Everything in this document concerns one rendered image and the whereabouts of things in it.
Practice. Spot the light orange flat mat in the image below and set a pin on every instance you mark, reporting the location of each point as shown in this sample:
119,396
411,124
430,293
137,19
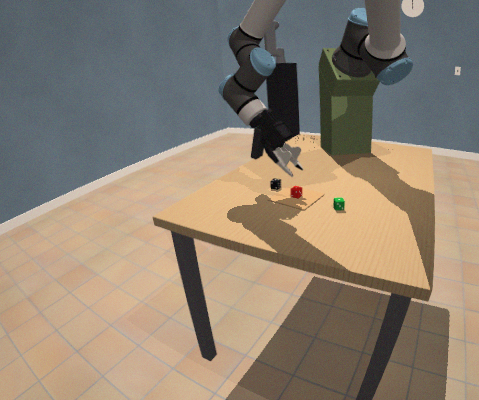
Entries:
308,198

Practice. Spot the red die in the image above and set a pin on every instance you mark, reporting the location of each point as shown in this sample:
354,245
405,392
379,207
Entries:
296,192

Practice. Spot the green die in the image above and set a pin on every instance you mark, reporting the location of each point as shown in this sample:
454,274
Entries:
339,204

